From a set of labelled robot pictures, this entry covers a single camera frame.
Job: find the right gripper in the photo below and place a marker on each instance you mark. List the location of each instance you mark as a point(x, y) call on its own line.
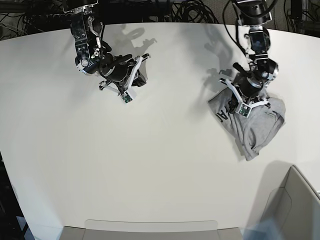
point(119, 73)

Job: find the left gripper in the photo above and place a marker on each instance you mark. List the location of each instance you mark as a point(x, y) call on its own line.
point(248, 84)

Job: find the grey T-shirt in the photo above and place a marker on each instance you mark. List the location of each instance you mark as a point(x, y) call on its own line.
point(251, 133)

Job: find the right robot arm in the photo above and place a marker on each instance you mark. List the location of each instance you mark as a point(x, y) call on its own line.
point(94, 56)

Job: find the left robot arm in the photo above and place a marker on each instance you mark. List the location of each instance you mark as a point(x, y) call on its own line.
point(254, 14)

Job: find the grey plastic bin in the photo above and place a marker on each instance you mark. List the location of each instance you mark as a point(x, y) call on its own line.
point(291, 212)

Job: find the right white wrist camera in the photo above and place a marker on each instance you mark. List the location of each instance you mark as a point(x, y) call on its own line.
point(130, 94)

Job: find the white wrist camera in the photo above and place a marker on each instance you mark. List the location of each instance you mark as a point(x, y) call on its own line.
point(130, 94)
point(239, 103)

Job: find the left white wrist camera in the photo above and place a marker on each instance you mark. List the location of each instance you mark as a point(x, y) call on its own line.
point(239, 103)

